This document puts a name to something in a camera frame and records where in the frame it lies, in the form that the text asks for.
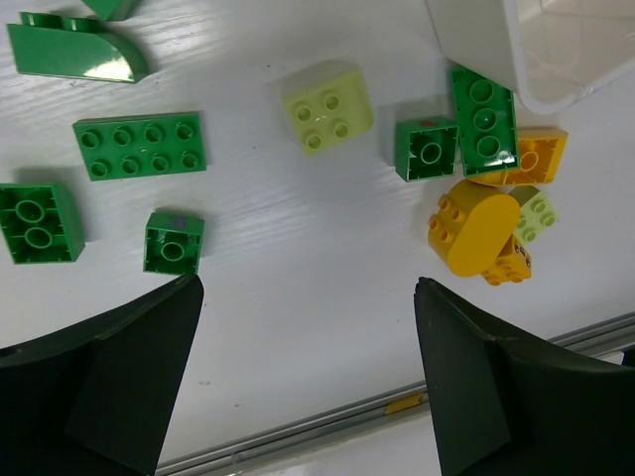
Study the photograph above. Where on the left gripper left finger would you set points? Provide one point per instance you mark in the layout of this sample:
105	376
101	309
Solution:
97	397

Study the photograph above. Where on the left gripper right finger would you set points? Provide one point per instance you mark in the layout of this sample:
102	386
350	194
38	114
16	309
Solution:
506	402

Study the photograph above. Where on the pale green small lego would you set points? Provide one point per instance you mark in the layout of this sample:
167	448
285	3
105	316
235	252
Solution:
537	213

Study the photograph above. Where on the green 2x3 lego brick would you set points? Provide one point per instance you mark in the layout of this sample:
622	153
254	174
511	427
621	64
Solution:
486	120

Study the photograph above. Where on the pale green 2x2 lego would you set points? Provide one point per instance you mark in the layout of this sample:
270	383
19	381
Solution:
327	104

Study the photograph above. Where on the green curved lego brick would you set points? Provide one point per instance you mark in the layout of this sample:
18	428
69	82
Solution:
79	48

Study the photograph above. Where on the green lego brick top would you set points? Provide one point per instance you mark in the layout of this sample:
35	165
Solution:
112	10

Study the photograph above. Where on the small green upturned lego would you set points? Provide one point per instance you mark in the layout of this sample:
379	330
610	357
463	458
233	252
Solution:
173	244

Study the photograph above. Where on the green 2x4 flat lego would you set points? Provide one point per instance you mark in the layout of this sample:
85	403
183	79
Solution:
131	147

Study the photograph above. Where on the white divided plastic tray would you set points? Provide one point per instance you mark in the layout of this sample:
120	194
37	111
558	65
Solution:
552	54

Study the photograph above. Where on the aluminium front rail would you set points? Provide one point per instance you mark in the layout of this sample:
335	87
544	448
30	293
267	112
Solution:
605	338

